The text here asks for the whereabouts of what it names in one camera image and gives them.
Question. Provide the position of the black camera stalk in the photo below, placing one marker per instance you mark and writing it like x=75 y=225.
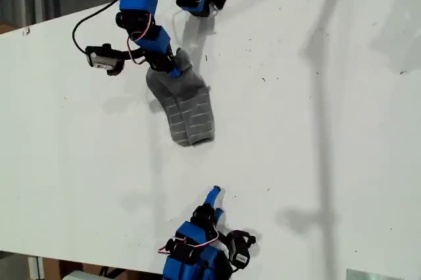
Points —
x=133 y=54

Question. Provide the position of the grey striped towel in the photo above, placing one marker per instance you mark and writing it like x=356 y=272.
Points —
x=194 y=115

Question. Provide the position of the white table leg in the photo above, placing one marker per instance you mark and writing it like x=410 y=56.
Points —
x=35 y=268

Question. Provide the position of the white box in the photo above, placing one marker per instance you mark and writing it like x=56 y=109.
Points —
x=80 y=275

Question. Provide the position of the small camera box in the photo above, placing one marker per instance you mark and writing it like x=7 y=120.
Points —
x=240 y=252
x=103 y=60

